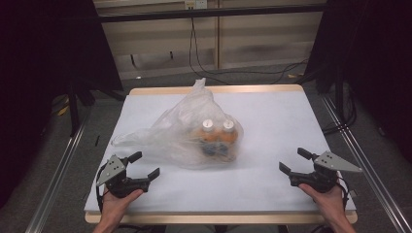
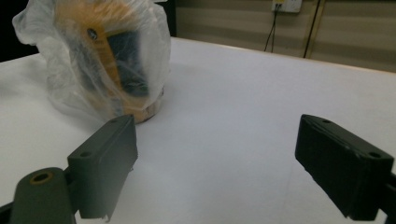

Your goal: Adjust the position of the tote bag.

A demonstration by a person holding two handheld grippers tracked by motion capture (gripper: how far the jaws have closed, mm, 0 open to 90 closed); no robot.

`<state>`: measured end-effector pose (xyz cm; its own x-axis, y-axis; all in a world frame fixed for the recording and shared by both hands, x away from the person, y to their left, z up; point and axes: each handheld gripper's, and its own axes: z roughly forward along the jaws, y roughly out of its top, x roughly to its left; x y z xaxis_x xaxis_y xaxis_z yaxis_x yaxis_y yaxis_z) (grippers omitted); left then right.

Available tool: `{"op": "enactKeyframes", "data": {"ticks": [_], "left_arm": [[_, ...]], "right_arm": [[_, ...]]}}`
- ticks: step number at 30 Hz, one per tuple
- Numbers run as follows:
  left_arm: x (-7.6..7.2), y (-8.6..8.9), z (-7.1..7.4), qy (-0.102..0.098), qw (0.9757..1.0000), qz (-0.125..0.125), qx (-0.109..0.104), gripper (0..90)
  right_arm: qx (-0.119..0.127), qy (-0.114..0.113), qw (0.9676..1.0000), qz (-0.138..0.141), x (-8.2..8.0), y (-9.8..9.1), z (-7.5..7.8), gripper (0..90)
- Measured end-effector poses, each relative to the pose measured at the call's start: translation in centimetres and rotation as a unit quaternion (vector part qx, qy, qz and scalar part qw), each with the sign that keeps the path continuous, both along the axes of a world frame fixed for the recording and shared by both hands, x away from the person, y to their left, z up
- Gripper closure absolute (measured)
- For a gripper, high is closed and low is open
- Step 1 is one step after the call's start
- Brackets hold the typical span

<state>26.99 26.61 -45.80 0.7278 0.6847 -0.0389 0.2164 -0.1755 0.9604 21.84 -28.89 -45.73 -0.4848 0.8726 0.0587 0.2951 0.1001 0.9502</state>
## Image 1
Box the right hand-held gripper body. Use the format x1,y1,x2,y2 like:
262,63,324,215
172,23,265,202
290,150,363,194

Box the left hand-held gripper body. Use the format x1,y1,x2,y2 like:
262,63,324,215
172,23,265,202
95,154,152,199

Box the clear plastic bag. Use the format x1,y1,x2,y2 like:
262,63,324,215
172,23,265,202
111,77,245,170

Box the orange juice bottle white cap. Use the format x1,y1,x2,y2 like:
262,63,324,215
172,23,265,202
218,119,240,162
197,118,220,157

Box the person's left hand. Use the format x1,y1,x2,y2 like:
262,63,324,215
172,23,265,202
102,188,145,225

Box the person's right hand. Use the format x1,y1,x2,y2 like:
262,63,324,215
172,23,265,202
297,183,347,222

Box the white table mat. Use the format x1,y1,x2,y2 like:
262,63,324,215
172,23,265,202
85,91,357,214

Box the wooden table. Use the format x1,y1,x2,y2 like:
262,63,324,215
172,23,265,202
85,83,359,225

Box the black metal stand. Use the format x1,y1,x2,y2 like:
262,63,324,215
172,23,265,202
66,84,82,138

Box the black curtain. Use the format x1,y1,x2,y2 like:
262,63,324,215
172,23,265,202
0,0,124,209
303,0,412,164

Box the black horizontal bar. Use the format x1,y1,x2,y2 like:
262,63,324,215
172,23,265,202
96,3,328,23

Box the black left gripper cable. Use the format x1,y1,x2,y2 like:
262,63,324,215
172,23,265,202
95,162,110,213

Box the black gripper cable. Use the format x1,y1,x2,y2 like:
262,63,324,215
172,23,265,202
95,162,110,213
336,181,352,212

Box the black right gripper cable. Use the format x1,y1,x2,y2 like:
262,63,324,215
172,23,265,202
336,181,352,212

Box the aluminium floor rail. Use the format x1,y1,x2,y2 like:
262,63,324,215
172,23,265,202
24,108,94,233
320,94,412,233

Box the black floor cables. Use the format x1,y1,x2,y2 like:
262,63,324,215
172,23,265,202
322,82,358,136

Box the black hanging cable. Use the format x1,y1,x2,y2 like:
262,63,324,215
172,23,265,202
189,17,310,85

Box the white wall power outlet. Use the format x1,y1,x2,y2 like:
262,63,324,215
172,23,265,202
184,0,208,10

